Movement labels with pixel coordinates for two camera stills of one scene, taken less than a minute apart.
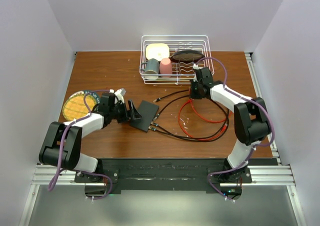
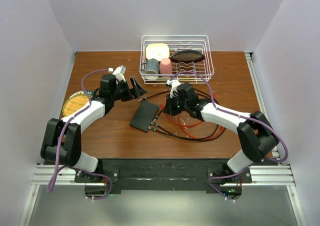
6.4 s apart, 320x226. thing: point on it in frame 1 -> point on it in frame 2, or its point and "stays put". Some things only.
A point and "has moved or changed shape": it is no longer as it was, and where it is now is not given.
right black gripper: [192, 95] -> [169, 109]
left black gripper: [124, 118] -> [139, 92]
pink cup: [165, 67] stays put
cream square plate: [157, 51] stays put
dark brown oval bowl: [187, 56] stays put
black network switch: [148, 111] stays put
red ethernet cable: [190, 100] has moved or changed shape
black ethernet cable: [215, 103] has moved or changed shape
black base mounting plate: [162, 174] stays put
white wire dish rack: [169, 59] stays put
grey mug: [151, 67] stays put
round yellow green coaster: [74, 107] stays put
